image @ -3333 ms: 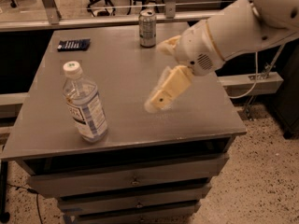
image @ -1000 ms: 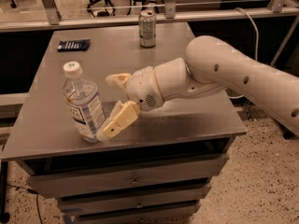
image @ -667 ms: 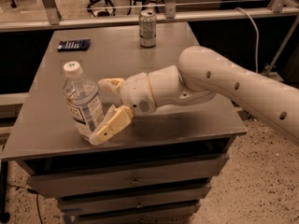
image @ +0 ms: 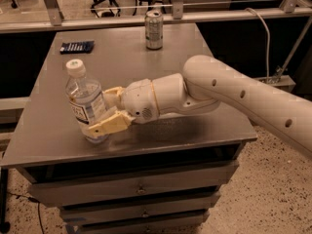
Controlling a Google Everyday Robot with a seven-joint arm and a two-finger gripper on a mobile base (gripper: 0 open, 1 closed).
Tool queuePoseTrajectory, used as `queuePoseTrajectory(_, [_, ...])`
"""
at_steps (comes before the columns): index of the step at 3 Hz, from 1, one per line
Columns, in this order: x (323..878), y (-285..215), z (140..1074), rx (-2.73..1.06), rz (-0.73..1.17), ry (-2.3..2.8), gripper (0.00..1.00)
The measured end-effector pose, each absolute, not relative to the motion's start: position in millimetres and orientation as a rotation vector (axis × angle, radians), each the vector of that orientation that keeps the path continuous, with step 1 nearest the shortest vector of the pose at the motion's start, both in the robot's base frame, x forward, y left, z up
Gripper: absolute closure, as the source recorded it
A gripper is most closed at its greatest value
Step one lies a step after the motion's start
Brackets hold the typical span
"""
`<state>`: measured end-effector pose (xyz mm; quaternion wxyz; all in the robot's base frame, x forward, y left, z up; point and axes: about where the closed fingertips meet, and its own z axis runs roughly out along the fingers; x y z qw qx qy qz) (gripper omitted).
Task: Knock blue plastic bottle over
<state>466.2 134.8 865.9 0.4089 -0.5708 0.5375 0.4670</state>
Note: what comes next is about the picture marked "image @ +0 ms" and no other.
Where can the grey drawer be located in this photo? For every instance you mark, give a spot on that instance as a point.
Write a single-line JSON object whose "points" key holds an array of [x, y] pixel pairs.
{"points": [[147, 206], [104, 188], [141, 225]]}

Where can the silver soda can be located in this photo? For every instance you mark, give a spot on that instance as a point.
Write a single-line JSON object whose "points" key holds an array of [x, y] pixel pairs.
{"points": [[154, 29]]}

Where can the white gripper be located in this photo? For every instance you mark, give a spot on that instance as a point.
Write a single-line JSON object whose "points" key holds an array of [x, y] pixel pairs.
{"points": [[138, 99]]}

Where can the clear plastic water bottle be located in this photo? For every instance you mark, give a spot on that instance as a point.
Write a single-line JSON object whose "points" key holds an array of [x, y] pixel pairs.
{"points": [[85, 98]]}

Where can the dark blue calculator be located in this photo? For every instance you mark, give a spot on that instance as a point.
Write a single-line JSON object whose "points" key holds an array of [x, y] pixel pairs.
{"points": [[83, 47]]}

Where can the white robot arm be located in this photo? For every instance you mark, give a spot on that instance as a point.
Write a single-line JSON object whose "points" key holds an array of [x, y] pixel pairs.
{"points": [[202, 85]]}

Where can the top grey drawer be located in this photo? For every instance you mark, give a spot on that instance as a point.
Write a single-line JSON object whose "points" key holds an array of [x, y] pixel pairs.
{"points": [[104, 188]]}

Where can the middle grey drawer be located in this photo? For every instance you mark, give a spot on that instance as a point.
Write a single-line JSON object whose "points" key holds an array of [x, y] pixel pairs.
{"points": [[147, 206]]}

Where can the grey drawer cabinet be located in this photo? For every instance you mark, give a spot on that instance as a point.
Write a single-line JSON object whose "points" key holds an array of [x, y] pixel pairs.
{"points": [[47, 145]]}

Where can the bottom grey drawer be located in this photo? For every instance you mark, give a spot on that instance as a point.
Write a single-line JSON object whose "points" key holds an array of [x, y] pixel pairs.
{"points": [[141, 225]]}

